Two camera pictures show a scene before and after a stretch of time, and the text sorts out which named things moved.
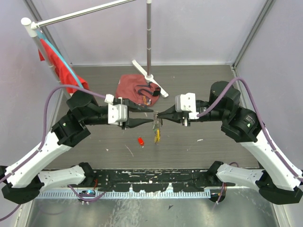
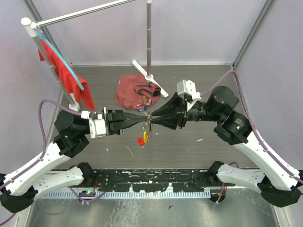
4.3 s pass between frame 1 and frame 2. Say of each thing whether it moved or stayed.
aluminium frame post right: stayed
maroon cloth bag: stayed
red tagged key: stayed
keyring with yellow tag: moved
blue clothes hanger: stayed
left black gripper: moved
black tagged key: moved
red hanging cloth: stayed
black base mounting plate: stayed
